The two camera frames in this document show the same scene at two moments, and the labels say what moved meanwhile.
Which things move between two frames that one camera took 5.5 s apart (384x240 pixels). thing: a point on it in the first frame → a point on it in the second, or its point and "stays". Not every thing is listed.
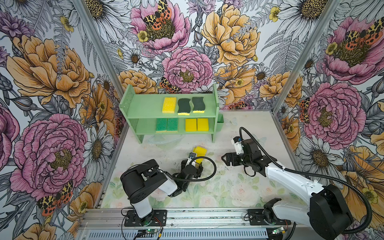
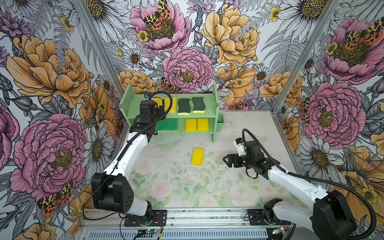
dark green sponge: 184,106 stays
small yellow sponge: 191,125 stays
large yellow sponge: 200,152 → 159,102
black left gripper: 198,174 → 159,111
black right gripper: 233,155 stays
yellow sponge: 202,124 stays
